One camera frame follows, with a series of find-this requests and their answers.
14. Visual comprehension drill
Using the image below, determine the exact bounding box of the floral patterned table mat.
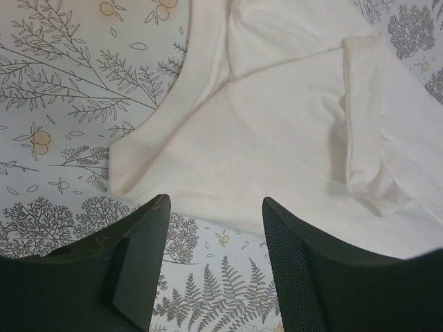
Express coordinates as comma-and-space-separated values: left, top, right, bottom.
0, 0, 443, 332

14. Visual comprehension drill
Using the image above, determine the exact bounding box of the white t-shirt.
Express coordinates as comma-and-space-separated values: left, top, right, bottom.
109, 1, 442, 258

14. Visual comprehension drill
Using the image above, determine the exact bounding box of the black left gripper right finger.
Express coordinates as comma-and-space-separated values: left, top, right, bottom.
262, 197, 442, 331

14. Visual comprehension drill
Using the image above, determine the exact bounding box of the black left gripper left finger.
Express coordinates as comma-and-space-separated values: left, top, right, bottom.
1, 194, 171, 331

